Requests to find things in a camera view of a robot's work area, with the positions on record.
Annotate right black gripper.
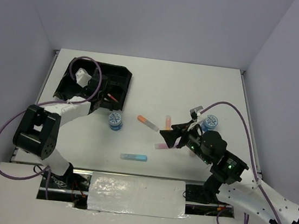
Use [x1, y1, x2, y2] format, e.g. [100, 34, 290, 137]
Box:
[155, 116, 216, 164]

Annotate orange thin pen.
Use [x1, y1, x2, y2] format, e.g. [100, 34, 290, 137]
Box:
[107, 93, 119, 103]

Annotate purple pink highlighter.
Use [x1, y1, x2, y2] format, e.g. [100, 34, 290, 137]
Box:
[154, 143, 168, 150]

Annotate blue round tape tin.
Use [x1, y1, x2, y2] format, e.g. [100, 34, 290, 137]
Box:
[108, 112, 122, 131]
[201, 114, 219, 132]

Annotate orange capped highlighter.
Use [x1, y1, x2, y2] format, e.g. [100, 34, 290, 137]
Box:
[137, 115, 159, 132]

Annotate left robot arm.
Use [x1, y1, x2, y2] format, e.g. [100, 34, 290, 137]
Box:
[13, 68, 109, 188]

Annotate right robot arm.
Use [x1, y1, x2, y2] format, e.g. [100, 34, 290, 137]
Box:
[159, 122, 299, 224]

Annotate black four-compartment tray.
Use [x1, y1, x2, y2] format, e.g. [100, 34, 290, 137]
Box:
[53, 59, 132, 111]

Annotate pink orange highlighter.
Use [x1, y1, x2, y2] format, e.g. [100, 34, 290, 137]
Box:
[165, 115, 171, 130]

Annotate pink capped glue bottle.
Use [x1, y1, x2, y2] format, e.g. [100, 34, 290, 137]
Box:
[189, 150, 196, 157]

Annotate blue highlighter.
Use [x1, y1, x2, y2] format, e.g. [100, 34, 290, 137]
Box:
[120, 153, 148, 162]

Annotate silver foil plate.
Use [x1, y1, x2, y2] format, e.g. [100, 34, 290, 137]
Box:
[87, 172, 186, 219]

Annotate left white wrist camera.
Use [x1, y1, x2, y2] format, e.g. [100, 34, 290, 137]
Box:
[75, 68, 92, 88]

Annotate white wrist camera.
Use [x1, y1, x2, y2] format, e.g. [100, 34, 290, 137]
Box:
[188, 106, 203, 130]
[75, 68, 92, 88]

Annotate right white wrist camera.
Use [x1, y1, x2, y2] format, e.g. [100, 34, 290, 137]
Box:
[188, 106, 203, 130]

